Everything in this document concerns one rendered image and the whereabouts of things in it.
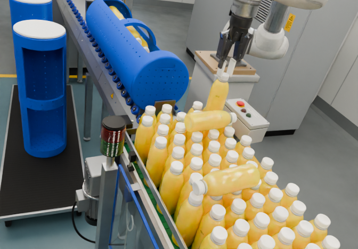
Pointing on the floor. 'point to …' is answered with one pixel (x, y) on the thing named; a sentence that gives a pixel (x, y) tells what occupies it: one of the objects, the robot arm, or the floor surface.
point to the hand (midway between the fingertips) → (226, 68)
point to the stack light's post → (105, 205)
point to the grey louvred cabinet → (202, 35)
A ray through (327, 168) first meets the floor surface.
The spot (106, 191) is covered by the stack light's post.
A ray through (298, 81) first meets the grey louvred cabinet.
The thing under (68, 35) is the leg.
